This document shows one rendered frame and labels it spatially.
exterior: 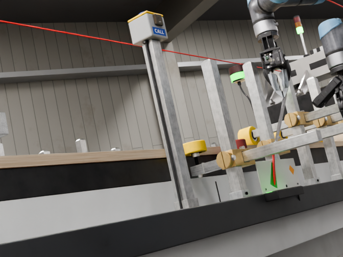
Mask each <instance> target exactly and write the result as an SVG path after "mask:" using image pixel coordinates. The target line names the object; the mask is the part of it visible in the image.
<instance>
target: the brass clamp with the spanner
mask: <svg viewBox="0 0 343 257"><path fill-rule="evenodd" d="M284 139H286V138H283V139H278V141H281V140H284ZM274 141H275V139H268V140H263V141H260V142H259V143H258V145H257V147H260V146H264V145H267V144H270V143H271V142H274ZM286 153H290V150H288V151H284V152H281V153H277V154H279V155H283V154H286Z"/></svg>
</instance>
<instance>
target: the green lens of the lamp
mask: <svg viewBox="0 0 343 257"><path fill-rule="evenodd" d="M230 78H231V82H232V83H233V81H234V80H237V79H240V78H245V75H244V72H243V71H241V72H237V73H234V74H232V75H230Z"/></svg>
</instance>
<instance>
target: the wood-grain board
mask: <svg viewBox="0 0 343 257"><path fill-rule="evenodd" d="M335 145H336V147H342V146H343V141H335ZM309 147H310V149H312V148H324V144H323V142H317V143H313V144H309ZM247 148H252V149H253V148H257V145H247ZM220 152H221V147H220V146H215V147H207V151H206V152H203V153H200V156H210V155H218V153H220ZM164 158H166V153H165V149H146V150H123V151H100V152H77V153H54V154H42V155H19V156H0V169H10V168H25V167H40V166H56V165H71V164H87V163H102V162H118V161H133V160H148V159H164Z"/></svg>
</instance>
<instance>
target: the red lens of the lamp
mask: <svg viewBox="0 0 343 257"><path fill-rule="evenodd" d="M242 66H243V64H240V65H235V66H233V67H230V68H229V74H230V75H231V74H233V73H235V72H238V71H243V67H242Z"/></svg>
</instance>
